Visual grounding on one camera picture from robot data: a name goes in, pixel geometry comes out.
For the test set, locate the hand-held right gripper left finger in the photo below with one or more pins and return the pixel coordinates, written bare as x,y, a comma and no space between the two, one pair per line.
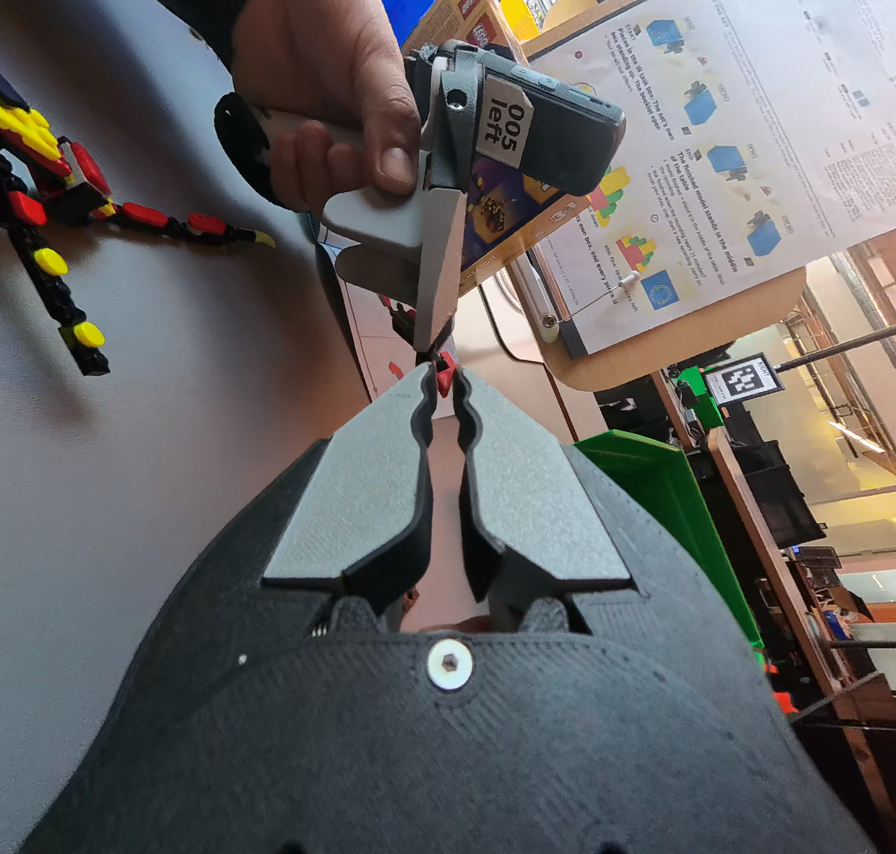
357,504

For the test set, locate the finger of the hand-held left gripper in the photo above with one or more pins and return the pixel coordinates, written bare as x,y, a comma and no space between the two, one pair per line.
441,266

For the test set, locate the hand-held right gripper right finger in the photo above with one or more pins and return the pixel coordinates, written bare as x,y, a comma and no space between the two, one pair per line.
539,511

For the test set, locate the red and black lego limb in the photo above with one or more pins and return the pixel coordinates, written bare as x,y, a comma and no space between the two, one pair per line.
445,372

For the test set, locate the lego set box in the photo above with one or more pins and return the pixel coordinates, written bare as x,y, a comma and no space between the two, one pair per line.
518,231

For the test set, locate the open lego instruction booklet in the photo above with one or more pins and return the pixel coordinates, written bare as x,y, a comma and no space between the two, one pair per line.
371,336

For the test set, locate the red yellow black lego model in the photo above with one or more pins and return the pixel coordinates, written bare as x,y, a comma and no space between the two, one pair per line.
42,140

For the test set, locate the person's left hand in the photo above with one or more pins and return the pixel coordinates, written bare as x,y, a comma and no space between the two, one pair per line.
322,49

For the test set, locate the green plastic bin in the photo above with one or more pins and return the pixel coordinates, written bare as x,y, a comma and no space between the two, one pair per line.
665,504

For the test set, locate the yellow box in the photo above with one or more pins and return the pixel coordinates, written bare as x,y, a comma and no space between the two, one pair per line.
519,11

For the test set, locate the printed task instruction sheet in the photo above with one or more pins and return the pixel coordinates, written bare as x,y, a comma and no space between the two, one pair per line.
770,98

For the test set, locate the black storage crate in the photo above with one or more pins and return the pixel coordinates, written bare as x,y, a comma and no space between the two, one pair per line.
777,497

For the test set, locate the black white marker tag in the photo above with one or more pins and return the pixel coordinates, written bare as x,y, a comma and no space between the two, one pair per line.
743,379

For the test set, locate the black metal rod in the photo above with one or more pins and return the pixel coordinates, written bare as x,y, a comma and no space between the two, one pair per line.
840,349

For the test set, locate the green plastic mount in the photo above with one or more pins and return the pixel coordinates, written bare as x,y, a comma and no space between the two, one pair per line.
700,396

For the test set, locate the wooden shelf frame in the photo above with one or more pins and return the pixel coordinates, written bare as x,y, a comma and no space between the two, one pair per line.
770,567

